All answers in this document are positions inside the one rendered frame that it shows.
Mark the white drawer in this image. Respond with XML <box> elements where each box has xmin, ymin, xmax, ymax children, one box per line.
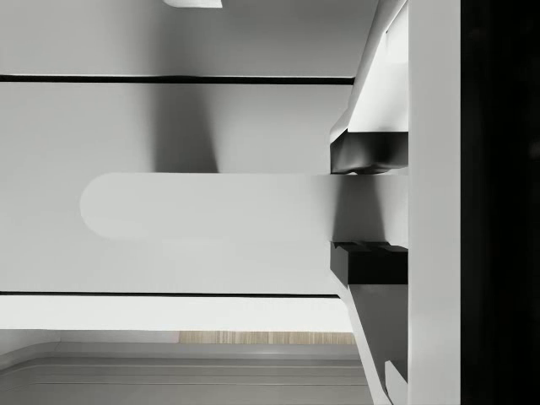
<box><xmin>0</xmin><ymin>78</ymin><xmax>409</xmax><ymax>296</ymax></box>

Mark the white cabinet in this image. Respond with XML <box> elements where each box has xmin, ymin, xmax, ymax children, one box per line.
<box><xmin>0</xmin><ymin>0</ymin><xmax>383</xmax><ymax>334</ymax></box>

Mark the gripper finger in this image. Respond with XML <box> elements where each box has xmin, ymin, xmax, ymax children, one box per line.
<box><xmin>328</xmin><ymin>0</ymin><xmax>409</xmax><ymax>176</ymax></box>
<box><xmin>329</xmin><ymin>240</ymin><xmax>409</xmax><ymax>405</ymax></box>

